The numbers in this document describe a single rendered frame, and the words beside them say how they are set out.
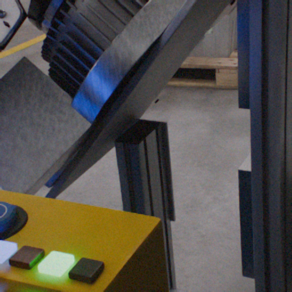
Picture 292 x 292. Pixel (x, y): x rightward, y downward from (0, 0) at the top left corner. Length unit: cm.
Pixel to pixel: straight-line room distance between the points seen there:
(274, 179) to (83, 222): 47
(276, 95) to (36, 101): 32
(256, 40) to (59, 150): 30
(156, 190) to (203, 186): 161
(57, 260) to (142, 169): 57
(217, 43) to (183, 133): 81
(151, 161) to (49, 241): 57
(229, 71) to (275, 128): 281
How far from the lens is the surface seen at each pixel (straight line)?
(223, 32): 373
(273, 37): 82
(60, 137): 84
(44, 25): 90
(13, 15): 96
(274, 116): 86
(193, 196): 259
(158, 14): 78
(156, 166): 104
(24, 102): 85
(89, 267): 42
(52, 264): 43
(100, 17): 81
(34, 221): 50
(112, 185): 274
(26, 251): 45
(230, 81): 368
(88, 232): 47
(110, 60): 78
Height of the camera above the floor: 133
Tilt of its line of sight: 26 degrees down
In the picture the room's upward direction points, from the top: 5 degrees counter-clockwise
